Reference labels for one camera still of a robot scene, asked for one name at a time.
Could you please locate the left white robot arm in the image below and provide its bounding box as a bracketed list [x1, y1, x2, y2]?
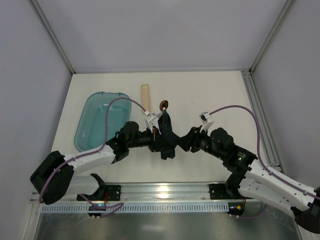
[30, 121, 180, 205]

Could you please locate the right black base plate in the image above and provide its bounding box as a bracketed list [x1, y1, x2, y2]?
[208, 182, 241, 200]

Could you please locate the white slotted cable duct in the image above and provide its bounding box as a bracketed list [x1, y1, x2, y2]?
[41, 202, 229, 214]

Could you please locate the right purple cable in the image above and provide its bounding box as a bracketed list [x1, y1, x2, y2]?
[204, 104, 320, 220]

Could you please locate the purple cable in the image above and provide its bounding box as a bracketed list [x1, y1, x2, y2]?
[38, 97, 152, 218]
[204, 104, 320, 220]

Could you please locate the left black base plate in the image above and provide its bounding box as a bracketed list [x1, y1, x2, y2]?
[83, 184, 122, 202]

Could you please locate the aluminium rail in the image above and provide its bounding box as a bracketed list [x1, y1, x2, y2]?
[241, 69, 284, 173]
[29, 181, 304, 204]

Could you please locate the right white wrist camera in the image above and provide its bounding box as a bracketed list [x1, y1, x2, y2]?
[199, 112, 215, 132]

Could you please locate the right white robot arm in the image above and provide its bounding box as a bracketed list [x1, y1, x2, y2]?
[179, 127, 320, 234]

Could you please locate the right aluminium frame post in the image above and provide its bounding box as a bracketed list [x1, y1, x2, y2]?
[249, 0, 297, 75]

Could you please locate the left aluminium frame post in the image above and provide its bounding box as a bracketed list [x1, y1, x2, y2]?
[28, 0, 76, 75]

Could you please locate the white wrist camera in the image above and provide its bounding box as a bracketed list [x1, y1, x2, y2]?
[199, 112, 215, 132]
[145, 113, 159, 132]

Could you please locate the copper spoon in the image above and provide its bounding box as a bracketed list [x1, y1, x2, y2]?
[159, 100, 169, 112]

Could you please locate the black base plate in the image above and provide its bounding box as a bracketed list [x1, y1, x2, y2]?
[83, 184, 122, 202]
[208, 182, 241, 200]

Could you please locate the aluminium front rail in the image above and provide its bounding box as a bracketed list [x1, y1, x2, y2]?
[29, 181, 304, 204]

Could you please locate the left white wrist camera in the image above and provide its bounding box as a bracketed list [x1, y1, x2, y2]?
[145, 113, 159, 132]

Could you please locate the beige cutlery case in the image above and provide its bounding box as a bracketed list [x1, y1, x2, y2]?
[140, 84, 151, 114]

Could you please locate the black paper napkin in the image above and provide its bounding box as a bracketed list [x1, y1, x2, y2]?
[158, 109, 181, 148]

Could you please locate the right side aluminium rail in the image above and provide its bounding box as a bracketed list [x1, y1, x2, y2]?
[241, 69, 284, 173]

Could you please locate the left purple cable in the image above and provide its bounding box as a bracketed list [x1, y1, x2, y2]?
[38, 97, 152, 218]

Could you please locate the teal plastic basin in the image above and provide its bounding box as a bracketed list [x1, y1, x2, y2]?
[74, 92, 132, 152]

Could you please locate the aluminium frame post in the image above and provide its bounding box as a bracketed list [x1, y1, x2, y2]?
[249, 0, 297, 75]
[28, 0, 76, 75]

